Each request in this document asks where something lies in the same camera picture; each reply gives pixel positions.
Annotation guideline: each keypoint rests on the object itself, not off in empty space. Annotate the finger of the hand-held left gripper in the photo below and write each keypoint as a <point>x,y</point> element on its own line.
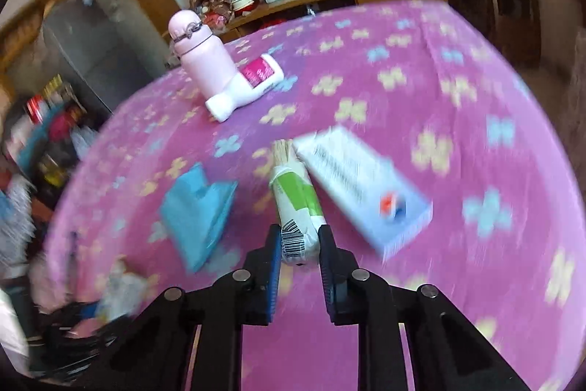
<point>82,327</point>

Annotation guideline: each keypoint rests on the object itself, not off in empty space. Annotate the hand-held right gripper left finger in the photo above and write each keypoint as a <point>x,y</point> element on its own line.
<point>274,276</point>

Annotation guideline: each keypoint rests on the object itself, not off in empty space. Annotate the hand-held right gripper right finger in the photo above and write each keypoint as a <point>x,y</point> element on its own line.
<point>328,276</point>

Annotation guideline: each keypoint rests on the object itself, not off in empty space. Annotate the clear plastic wrap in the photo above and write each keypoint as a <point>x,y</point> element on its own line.
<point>121,290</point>

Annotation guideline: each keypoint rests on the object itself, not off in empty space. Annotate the toothpick pack green label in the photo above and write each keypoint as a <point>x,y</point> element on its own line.
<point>295,198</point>

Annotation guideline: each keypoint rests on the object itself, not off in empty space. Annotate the white blue medicine box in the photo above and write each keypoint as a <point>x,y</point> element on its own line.
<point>357,185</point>

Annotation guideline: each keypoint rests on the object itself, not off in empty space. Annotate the blue face mask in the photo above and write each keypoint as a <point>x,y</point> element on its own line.
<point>197,217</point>

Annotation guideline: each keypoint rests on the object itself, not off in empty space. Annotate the white bottle magenta label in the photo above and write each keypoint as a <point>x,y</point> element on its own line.
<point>247,88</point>

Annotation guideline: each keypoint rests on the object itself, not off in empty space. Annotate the shelf of packaged goods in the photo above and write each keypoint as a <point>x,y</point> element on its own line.
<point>50,130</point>

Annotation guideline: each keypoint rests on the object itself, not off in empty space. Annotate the pink water bottle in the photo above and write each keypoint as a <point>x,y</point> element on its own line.
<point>206,61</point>

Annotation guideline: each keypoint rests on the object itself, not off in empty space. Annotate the pile of plastic bags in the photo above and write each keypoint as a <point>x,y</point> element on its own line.
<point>219,6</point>

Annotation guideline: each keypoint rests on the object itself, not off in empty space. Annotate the grey cabinet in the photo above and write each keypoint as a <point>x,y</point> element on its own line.
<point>100,43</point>

